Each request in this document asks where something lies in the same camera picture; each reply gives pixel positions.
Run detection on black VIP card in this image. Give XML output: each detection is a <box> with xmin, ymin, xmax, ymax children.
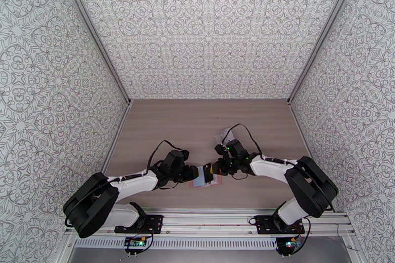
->
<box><xmin>203</xmin><ymin>164</ymin><xmax>214</xmax><ymax>183</ymax></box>

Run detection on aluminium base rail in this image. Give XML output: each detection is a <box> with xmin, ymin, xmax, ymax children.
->
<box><xmin>65</xmin><ymin>208</ymin><xmax>356</xmax><ymax>237</ymax></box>

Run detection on slotted metal strip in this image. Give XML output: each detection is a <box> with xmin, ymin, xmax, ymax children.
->
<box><xmin>74</xmin><ymin>238</ymin><xmax>278</xmax><ymax>249</ymax></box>

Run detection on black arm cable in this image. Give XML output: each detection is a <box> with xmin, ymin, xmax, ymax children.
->
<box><xmin>225</xmin><ymin>123</ymin><xmax>263</xmax><ymax>161</ymax></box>
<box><xmin>146</xmin><ymin>140</ymin><xmax>189</xmax><ymax>172</ymax></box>

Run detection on black red board wires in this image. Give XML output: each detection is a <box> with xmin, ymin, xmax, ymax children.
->
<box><xmin>276</xmin><ymin>214</ymin><xmax>310</xmax><ymax>256</ymax></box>
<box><xmin>123</xmin><ymin>223</ymin><xmax>155</xmax><ymax>255</ymax></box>

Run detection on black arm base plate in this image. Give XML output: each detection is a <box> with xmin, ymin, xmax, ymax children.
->
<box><xmin>114</xmin><ymin>214</ymin><xmax>164</xmax><ymax>235</ymax></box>
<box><xmin>255</xmin><ymin>214</ymin><xmax>306</xmax><ymax>236</ymax></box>

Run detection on aluminium table side rail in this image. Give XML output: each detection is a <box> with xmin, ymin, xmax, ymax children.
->
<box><xmin>98</xmin><ymin>100</ymin><xmax>134</xmax><ymax>177</ymax></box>
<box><xmin>287</xmin><ymin>100</ymin><xmax>336</xmax><ymax>213</ymax></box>

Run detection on clear plastic bag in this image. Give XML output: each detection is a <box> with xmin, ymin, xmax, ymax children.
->
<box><xmin>215</xmin><ymin>128</ymin><xmax>236</xmax><ymax>146</ymax></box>

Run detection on aluminium frame post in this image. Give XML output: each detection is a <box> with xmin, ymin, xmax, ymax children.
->
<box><xmin>52</xmin><ymin>0</ymin><xmax>132</xmax><ymax>104</ymax></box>
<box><xmin>287</xmin><ymin>0</ymin><xmax>362</xmax><ymax>104</ymax></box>

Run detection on pink leather card holder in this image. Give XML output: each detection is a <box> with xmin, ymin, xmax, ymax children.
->
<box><xmin>191</xmin><ymin>165</ymin><xmax>223</xmax><ymax>188</ymax></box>

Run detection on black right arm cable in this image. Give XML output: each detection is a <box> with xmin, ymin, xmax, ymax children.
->
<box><xmin>225</xmin><ymin>123</ymin><xmax>263</xmax><ymax>161</ymax></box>

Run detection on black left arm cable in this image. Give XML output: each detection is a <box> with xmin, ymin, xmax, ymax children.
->
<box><xmin>146</xmin><ymin>140</ymin><xmax>189</xmax><ymax>172</ymax></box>

